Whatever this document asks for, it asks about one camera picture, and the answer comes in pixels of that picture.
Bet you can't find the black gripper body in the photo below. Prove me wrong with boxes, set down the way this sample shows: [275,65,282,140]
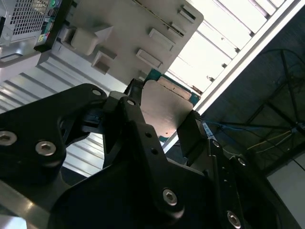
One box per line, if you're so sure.
[49,163,224,229]

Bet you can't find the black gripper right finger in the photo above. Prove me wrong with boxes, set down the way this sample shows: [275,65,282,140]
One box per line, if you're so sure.
[177,111,286,229]

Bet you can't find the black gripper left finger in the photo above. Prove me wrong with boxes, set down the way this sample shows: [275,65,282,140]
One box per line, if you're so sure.
[0,79,185,217]

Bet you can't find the silver CPU green edge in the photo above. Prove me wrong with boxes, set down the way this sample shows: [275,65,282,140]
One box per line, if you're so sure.
[140,68,201,145]

